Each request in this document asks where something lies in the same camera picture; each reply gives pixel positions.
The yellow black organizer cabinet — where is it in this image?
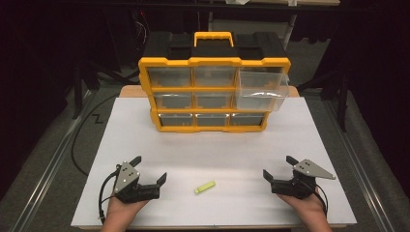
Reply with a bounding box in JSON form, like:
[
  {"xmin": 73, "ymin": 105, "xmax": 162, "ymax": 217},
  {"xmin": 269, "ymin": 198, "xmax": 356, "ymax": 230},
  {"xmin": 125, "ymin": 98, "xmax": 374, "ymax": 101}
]
[{"xmin": 138, "ymin": 31, "xmax": 292, "ymax": 133}]

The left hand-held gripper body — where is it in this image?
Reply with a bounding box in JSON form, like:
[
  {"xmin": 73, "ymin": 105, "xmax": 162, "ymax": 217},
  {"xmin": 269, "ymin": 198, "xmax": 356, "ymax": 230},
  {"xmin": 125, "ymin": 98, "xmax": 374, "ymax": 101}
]
[{"xmin": 112, "ymin": 160, "xmax": 161, "ymax": 204}]

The black metal stand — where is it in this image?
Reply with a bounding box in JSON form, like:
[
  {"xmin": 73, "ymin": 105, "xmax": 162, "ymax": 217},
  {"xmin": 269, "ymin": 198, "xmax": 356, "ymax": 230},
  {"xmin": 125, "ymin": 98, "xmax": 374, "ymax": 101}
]
[
  {"xmin": 71, "ymin": 59, "xmax": 101, "ymax": 120},
  {"xmin": 298, "ymin": 62, "xmax": 351, "ymax": 132}
]

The person's left hand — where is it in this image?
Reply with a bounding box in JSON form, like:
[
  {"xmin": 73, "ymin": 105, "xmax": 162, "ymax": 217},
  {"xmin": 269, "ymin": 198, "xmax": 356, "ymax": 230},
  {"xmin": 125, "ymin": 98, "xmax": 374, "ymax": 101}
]
[{"xmin": 105, "ymin": 195, "xmax": 150, "ymax": 224}]

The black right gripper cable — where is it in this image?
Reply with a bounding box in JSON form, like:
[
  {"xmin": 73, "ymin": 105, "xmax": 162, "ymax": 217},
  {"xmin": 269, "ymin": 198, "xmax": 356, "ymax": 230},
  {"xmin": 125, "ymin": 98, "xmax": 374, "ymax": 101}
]
[{"xmin": 312, "ymin": 185, "xmax": 330, "ymax": 218}]

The white stand pole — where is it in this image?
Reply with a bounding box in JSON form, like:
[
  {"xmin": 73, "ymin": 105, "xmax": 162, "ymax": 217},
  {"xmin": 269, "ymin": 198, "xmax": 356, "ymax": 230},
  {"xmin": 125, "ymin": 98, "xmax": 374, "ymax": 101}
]
[{"xmin": 281, "ymin": 13, "xmax": 298, "ymax": 50}]

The aluminium floor rail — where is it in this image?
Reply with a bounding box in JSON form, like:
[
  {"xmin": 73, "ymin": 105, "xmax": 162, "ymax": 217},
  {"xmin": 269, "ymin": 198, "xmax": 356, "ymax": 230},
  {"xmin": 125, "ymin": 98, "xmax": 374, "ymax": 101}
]
[
  {"xmin": 323, "ymin": 98, "xmax": 402, "ymax": 232},
  {"xmin": 8, "ymin": 91, "xmax": 93, "ymax": 232}
]

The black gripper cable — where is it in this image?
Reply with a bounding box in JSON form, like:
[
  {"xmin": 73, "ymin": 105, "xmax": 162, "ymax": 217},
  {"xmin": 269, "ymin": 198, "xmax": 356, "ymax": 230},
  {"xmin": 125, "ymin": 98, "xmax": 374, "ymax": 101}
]
[
  {"xmin": 98, "ymin": 167, "xmax": 121, "ymax": 225},
  {"xmin": 312, "ymin": 185, "xmax": 330, "ymax": 218}
]

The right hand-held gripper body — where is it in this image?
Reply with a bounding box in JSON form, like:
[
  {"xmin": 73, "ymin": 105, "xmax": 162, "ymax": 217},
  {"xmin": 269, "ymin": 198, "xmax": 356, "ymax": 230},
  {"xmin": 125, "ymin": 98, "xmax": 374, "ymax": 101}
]
[{"xmin": 271, "ymin": 159, "xmax": 337, "ymax": 199}]

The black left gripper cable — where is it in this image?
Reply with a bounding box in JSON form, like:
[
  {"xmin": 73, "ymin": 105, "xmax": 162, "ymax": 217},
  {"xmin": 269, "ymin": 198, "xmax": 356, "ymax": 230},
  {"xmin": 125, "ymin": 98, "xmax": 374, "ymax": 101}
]
[{"xmin": 98, "ymin": 167, "xmax": 121, "ymax": 225}]

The small yellow-green plastic stick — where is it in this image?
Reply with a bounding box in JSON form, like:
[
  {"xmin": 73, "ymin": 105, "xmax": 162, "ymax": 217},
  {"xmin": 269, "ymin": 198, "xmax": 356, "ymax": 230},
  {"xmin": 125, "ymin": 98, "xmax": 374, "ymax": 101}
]
[{"xmin": 193, "ymin": 180, "xmax": 217, "ymax": 194}]

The long black floor cable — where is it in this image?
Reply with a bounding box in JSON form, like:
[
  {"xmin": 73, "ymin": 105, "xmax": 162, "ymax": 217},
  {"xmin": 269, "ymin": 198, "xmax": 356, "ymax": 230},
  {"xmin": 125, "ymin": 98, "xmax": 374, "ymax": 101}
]
[{"xmin": 71, "ymin": 92, "xmax": 121, "ymax": 177}]

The person's right hand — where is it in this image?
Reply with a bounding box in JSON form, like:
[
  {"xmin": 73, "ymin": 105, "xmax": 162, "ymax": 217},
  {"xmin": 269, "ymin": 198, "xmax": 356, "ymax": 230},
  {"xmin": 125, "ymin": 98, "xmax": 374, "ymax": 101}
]
[{"xmin": 278, "ymin": 192, "xmax": 328, "ymax": 224}]

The clear plastic drawer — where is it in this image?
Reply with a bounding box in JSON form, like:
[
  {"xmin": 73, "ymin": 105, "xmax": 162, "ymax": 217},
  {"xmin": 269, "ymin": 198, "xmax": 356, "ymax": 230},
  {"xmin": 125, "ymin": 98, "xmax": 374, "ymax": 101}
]
[{"xmin": 234, "ymin": 67, "xmax": 290, "ymax": 112}]

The set of clear drawers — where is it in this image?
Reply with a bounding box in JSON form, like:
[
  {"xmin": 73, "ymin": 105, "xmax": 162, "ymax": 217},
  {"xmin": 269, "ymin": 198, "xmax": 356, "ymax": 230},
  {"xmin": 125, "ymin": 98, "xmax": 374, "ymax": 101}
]
[{"xmin": 147, "ymin": 66, "xmax": 271, "ymax": 128}]

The bundle of thin wires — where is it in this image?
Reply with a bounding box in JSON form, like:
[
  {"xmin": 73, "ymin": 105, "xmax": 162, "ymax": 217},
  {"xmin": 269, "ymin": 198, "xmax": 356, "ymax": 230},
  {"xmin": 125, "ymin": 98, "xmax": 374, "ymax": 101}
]
[{"xmin": 133, "ymin": 9, "xmax": 152, "ymax": 52}]

